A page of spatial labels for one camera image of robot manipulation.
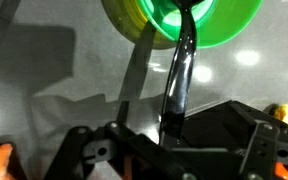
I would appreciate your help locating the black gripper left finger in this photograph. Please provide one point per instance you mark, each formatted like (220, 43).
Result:
(117, 150)

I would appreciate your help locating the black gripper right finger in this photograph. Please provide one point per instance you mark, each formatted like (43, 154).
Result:
(270, 150)

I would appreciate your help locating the lime green bowl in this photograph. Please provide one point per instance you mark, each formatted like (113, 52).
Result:
(127, 23)

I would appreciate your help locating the small dark green cup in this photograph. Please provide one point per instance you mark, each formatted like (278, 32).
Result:
(224, 26)

